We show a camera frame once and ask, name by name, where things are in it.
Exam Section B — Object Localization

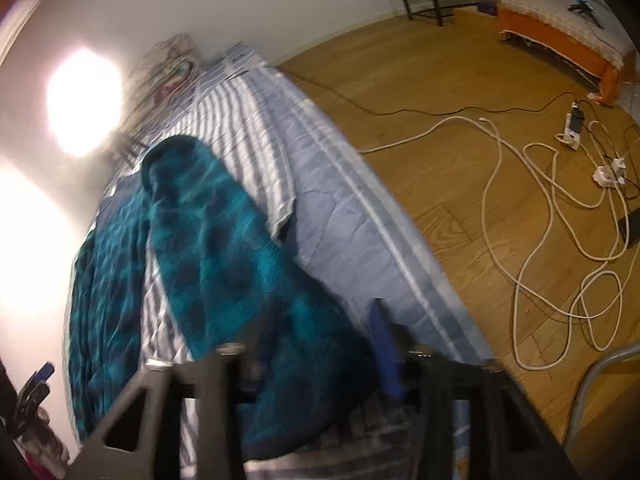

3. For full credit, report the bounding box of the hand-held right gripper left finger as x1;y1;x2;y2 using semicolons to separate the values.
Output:
65;342;261;480

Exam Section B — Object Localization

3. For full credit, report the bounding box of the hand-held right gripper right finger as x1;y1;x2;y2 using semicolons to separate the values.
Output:
369;299;583;480

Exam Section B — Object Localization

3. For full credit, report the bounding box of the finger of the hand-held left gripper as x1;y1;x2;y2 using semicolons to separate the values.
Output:
14;361;56;433

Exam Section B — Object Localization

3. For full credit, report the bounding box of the teal fleece garment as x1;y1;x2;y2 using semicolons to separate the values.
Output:
65;134;401;461

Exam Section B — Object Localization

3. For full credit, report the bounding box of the bed with striped sheet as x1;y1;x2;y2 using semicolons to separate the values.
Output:
65;45;501;480

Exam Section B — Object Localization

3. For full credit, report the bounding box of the flat black device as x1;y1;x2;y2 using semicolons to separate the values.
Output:
617;209;640;249

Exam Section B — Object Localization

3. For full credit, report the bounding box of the white plug adapter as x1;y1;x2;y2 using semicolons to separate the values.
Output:
592;157;629;189

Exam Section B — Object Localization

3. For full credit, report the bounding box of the white power strip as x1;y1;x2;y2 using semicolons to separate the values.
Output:
556;101;587;151

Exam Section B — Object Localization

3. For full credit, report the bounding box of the floral pillow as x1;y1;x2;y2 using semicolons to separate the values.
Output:
122;34;203;111

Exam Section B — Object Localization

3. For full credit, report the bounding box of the orange bench with checked top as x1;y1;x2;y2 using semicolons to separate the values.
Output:
496;0;637;105

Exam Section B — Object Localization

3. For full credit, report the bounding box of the grey metal tube frame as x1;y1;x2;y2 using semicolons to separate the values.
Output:
564;344;640;457

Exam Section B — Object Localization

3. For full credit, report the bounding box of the thick white cable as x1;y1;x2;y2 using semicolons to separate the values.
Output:
360;116;626;372

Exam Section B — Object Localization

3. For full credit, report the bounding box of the thin white cable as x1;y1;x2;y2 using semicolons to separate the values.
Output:
521;141;628;262

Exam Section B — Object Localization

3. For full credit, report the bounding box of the long black cable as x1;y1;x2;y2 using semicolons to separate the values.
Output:
284;66;577;115

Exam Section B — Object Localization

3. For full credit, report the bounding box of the ring light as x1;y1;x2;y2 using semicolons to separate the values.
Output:
46;48;124;158

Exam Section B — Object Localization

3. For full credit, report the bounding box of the small camera on stand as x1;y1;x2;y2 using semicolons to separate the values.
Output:
569;0;607;29

